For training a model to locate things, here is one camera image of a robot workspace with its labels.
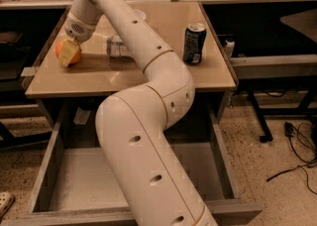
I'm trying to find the white perforated shoe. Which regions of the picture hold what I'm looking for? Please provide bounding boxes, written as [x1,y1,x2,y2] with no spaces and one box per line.
[0,191,15,218]

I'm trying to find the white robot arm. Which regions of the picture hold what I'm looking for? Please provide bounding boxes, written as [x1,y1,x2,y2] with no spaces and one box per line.
[56,0,218,226]

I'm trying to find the blue soda can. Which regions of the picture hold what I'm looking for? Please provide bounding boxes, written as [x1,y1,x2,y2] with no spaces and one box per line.
[183,23,207,65]

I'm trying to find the clear plastic water bottle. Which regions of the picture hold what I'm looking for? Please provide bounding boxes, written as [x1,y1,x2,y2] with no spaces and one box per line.
[106,36,131,57]

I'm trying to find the white bowl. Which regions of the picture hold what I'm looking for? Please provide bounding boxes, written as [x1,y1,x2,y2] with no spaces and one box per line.
[134,9,147,21]

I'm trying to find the grey cabinet with beige top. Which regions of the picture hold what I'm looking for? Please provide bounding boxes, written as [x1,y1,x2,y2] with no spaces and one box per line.
[21,1,239,129]

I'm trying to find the black power adapter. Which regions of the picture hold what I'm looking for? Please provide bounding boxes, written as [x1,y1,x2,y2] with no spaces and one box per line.
[284,122,294,138]

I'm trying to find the black floor cables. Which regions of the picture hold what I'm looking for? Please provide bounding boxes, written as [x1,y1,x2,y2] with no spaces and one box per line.
[265,121,317,196]

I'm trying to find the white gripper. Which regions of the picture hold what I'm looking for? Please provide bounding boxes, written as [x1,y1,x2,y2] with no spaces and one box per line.
[57,11,97,68]

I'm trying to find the open grey wooden drawer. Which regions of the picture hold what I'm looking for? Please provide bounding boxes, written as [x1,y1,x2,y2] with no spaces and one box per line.
[3,100,263,226]

